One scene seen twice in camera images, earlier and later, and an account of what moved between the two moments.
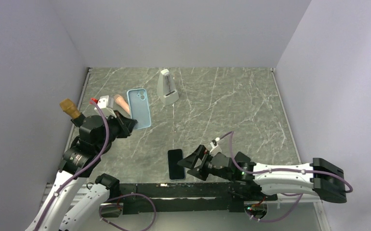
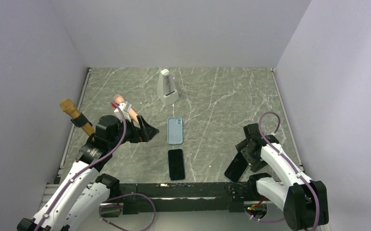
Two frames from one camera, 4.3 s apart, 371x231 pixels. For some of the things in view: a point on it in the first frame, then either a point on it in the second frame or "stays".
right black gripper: (190, 161) to (256, 164)
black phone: (176, 172) stays
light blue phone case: (139, 108) to (175, 130)
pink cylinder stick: (120, 100) stays
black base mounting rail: (182, 197) stays
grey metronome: (166, 88) stays
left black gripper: (126, 125) to (144, 134)
